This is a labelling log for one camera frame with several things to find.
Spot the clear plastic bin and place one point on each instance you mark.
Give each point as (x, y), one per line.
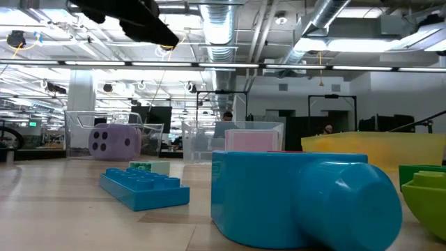
(76, 139)
(202, 143)

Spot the small light cyan block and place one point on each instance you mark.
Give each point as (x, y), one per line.
(150, 166)

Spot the purple-pink card deck box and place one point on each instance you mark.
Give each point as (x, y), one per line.
(252, 141)

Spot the blue long brick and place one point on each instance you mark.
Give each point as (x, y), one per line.
(150, 195)

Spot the long ceiling light bar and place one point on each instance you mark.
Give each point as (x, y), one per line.
(223, 65)

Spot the black desk monitor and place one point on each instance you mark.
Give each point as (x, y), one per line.
(367, 125)
(397, 123)

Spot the person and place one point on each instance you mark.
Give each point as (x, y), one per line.
(327, 129)
(227, 116)

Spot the purple foam die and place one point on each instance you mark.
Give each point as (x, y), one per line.
(115, 141)

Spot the black ceiling dome camera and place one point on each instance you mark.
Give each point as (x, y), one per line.
(15, 38)
(168, 48)

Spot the black gantry frame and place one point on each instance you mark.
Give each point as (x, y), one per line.
(331, 96)
(223, 92)

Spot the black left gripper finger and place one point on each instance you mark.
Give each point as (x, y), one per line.
(150, 31)

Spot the blue single-stud block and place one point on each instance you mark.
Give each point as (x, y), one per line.
(265, 202)

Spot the green lit sign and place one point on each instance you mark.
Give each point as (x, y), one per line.
(32, 123)

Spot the black diagonal strut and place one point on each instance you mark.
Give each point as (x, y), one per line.
(418, 122)

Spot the yellow translucent bin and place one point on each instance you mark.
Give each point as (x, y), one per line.
(376, 150)

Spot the lime green brick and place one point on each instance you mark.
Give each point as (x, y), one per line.
(428, 209)

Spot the black metal table frame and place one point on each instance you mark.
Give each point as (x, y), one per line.
(42, 155)

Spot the white column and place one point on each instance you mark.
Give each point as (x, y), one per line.
(81, 97)

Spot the silver spiral air duct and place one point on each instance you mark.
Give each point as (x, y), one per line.
(217, 24)

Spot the small dark green brick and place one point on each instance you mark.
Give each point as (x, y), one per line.
(406, 174)

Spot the black background monitor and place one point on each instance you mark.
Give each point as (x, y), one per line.
(153, 116)

